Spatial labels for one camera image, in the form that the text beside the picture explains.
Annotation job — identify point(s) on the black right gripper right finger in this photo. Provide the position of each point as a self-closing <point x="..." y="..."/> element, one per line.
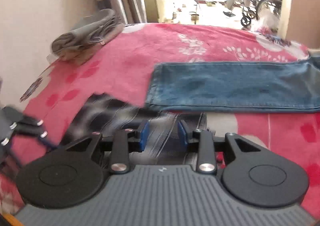
<point x="201" y="142"/>

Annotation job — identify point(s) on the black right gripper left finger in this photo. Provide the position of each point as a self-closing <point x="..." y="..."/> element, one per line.
<point x="126" y="141"/>

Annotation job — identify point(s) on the black white plaid garment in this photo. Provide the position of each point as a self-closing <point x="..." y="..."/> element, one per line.
<point x="102" y="113"/>

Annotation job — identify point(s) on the folding table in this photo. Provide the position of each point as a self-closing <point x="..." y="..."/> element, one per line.
<point x="178" y="11"/>

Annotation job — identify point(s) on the dark blue jeans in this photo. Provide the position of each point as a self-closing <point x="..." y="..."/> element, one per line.
<point x="255" y="87"/>

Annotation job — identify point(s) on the folded grey blanket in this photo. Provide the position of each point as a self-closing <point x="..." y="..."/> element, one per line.
<point x="97" y="29"/>

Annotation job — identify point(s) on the black wheelchair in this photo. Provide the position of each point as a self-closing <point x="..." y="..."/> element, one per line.
<point x="252" y="9"/>

